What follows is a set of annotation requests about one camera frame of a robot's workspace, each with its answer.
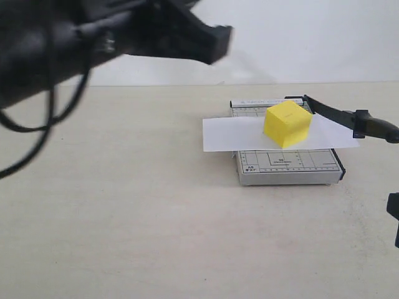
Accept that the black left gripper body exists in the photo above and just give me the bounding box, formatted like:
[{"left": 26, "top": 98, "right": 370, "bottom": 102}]
[{"left": 1, "top": 1, "right": 233, "bottom": 108}]

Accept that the black cutter blade arm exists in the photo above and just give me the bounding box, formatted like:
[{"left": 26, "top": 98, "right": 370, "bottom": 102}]
[{"left": 284, "top": 95, "right": 398, "bottom": 144}]

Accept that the yellow foam cube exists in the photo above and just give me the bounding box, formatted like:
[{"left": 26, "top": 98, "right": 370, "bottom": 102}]
[{"left": 263, "top": 100, "right": 313, "bottom": 148}]

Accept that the white paper sheet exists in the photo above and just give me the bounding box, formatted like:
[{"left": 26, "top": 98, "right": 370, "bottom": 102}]
[{"left": 203, "top": 115, "right": 360, "bottom": 152}]

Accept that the grey paper cutter base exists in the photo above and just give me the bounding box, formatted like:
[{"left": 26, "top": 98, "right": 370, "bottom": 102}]
[{"left": 229, "top": 97, "right": 347, "bottom": 187}]

